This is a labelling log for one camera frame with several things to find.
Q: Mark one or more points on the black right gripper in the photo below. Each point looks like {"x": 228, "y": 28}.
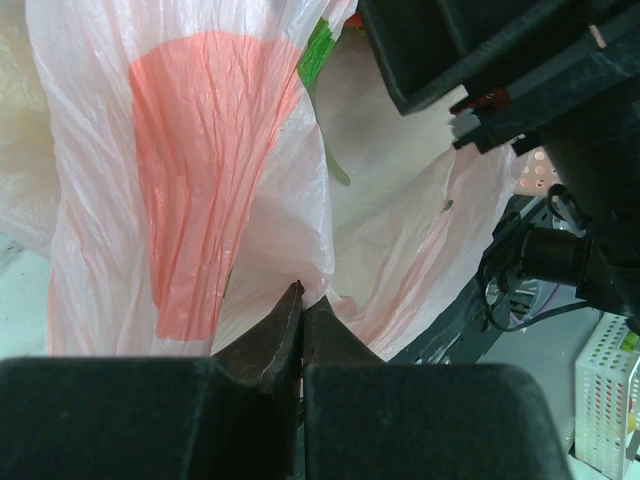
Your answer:
{"x": 424, "y": 49}

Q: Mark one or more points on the white perforated basket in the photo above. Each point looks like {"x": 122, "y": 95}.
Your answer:
{"x": 607, "y": 398}

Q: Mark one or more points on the pink plastic basket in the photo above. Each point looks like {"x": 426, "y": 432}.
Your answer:
{"x": 538, "y": 176}

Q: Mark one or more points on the pink plastic bag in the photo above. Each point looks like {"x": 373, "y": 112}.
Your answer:
{"x": 181, "y": 163}

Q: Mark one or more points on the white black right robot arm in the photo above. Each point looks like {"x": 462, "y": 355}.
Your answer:
{"x": 558, "y": 75}

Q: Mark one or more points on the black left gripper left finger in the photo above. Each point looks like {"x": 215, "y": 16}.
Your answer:
{"x": 232, "y": 415}

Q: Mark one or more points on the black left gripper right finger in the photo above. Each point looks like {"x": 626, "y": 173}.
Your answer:
{"x": 367, "y": 419}

